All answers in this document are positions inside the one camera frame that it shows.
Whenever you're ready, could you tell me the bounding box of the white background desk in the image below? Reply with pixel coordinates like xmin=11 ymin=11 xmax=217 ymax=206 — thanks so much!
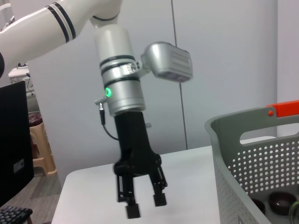
xmin=8 ymin=63 xmax=31 ymax=82

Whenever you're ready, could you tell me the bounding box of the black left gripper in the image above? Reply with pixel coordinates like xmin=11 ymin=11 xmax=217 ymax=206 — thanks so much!
xmin=113 ymin=111 xmax=168 ymax=219

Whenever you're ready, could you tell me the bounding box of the beige plastic stool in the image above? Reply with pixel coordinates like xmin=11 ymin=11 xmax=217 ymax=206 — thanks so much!
xmin=28 ymin=112 xmax=58 ymax=177

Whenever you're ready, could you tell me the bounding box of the small black clay cup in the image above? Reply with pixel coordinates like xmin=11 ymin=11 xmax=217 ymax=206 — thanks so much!
xmin=268 ymin=191 xmax=298 ymax=216
xmin=250 ymin=197 xmax=267 ymax=214

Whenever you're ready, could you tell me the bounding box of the glass teacup black sleeve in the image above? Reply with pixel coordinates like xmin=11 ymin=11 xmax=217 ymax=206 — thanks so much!
xmin=288 ymin=201 xmax=299 ymax=224

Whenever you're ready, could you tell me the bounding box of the grey perforated storage bin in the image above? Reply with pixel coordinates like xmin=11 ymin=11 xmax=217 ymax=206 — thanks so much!
xmin=204 ymin=106 xmax=299 ymax=224

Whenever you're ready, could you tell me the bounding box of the black computer keyboard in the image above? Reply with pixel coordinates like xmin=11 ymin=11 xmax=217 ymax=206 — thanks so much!
xmin=0 ymin=206 xmax=34 ymax=224

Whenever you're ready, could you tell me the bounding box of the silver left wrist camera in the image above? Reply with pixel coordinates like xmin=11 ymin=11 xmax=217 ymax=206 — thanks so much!
xmin=140 ymin=41 xmax=194 ymax=83

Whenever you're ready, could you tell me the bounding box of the orange bin carry handle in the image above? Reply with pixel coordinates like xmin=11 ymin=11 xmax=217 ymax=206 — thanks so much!
xmin=265 ymin=99 xmax=299 ymax=119

